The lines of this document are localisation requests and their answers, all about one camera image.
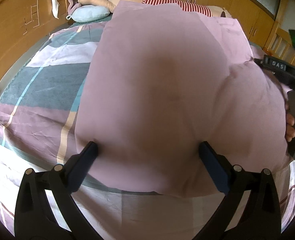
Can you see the light blue pillow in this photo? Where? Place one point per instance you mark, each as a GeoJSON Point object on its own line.
{"type": "Point", "coordinates": [87, 13]}

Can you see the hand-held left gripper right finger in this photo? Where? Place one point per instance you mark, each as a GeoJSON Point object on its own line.
{"type": "Point", "coordinates": [213, 163]}

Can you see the wooden footboard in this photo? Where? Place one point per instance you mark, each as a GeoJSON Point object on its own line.
{"type": "Point", "coordinates": [278, 45]}

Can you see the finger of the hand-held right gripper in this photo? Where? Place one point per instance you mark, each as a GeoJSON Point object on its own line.
{"type": "Point", "coordinates": [258, 61]}

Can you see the pink hooded jacket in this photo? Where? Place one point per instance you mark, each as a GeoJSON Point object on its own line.
{"type": "Point", "coordinates": [162, 92]}

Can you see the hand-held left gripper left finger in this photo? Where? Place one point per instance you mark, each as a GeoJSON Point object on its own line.
{"type": "Point", "coordinates": [83, 161]}

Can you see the wooden headboard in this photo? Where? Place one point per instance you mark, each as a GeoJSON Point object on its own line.
{"type": "Point", "coordinates": [12, 17]}

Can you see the plaid bed sheet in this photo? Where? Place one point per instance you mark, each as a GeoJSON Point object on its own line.
{"type": "Point", "coordinates": [42, 85]}

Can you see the person's right hand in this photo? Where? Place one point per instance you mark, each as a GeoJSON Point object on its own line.
{"type": "Point", "coordinates": [290, 127]}

